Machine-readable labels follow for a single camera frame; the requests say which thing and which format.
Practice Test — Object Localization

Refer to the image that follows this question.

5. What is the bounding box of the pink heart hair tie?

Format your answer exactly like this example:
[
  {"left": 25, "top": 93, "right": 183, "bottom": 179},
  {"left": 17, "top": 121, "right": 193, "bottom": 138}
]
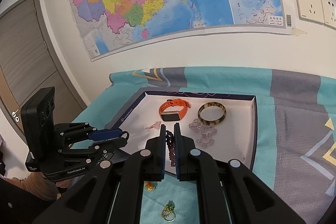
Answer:
[{"left": 144, "top": 121, "right": 161, "bottom": 131}]

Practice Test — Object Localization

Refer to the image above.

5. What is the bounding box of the green gold chain ring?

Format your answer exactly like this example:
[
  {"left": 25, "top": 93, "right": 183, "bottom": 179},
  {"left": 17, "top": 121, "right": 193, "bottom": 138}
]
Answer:
[{"left": 160, "top": 200, "right": 177, "bottom": 222}]

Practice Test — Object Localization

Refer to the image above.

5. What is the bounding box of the navy shallow cardboard box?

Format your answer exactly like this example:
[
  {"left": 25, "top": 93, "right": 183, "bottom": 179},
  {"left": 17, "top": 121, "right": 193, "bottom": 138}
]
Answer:
[{"left": 107, "top": 89, "right": 257, "bottom": 169}]

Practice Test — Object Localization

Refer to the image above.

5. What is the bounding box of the purple beaded bracelet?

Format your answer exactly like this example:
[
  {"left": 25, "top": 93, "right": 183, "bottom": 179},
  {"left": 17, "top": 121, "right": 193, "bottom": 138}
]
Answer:
[{"left": 164, "top": 130, "right": 178, "bottom": 167}]

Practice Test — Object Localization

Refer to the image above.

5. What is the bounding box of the orange smart band watch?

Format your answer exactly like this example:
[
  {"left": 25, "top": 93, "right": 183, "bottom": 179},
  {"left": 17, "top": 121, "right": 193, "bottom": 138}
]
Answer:
[{"left": 158, "top": 98, "right": 191, "bottom": 122}]

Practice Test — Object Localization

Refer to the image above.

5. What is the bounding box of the left human hand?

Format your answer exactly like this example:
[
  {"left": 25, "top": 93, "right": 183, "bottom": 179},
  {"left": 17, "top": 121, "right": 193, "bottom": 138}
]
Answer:
[{"left": 30, "top": 172, "right": 73, "bottom": 191}]

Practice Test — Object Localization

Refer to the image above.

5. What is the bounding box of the teal grey bed sheet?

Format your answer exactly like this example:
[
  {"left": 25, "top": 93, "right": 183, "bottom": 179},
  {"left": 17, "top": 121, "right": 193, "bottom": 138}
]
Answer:
[{"left": 76, "top": 67, "right": 335, "bottom": 223}]

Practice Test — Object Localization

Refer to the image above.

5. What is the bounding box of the tortoiseshell bangle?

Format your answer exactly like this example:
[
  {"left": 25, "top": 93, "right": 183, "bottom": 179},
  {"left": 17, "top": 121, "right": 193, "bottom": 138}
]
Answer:
[{"left": 198, "top": 102, "right": 227, "bottom": 125}]

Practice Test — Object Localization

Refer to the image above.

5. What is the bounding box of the clear crystal bead bracelet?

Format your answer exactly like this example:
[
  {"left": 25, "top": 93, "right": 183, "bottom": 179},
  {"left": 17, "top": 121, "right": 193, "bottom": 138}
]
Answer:
[{"left": 188, "top": 118, "right": 219, "bottom": 146}]

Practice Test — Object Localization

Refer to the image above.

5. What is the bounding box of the grey wooden door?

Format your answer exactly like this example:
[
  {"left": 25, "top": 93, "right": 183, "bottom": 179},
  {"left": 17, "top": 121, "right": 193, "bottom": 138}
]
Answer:
[{"left": 1, "top": 0, "right": 86, "bottom": 135}]

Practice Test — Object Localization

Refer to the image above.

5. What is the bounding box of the white wall socket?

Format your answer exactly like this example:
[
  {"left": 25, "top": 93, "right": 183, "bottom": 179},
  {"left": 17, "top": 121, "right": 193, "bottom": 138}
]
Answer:
[{"left": 296, "top": 0, "right": 324, "bottom": 24}]

